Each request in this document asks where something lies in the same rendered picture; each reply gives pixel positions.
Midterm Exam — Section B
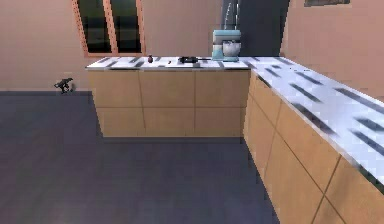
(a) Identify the wooden cabinet with marble worktop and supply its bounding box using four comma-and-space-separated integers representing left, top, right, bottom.
240, 55, 384, 224
85, 55, 252, 138

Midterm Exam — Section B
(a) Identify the black frying pan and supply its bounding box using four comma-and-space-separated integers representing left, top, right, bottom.
177, 56, 212, 65

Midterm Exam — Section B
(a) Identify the light blue stand mixer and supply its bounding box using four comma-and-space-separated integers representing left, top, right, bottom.
211, 29, 242, 63

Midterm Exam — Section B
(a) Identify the wooden framed window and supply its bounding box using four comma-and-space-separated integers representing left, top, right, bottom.
70, 0, 147, 58

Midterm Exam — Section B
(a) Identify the small black object on floor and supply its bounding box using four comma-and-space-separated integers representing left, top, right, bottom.
54, 77, 74, 95

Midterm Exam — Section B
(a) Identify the framed wall picture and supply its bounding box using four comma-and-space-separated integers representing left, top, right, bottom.
303, 0, 351, 8

